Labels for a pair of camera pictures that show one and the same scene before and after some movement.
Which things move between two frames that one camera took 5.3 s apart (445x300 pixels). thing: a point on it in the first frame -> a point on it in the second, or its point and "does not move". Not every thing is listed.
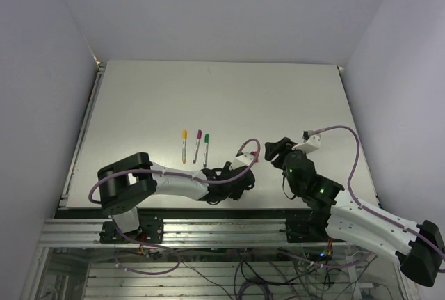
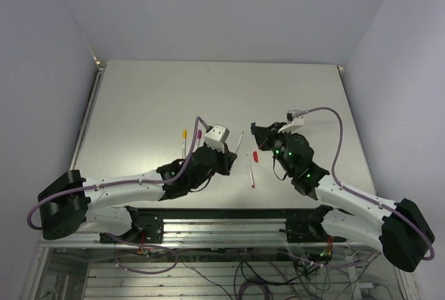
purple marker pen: [199, 136] does not move
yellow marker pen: [185, 136] does not move
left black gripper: [226, 168] -> [227, 159]
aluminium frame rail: [177, 233] does not move
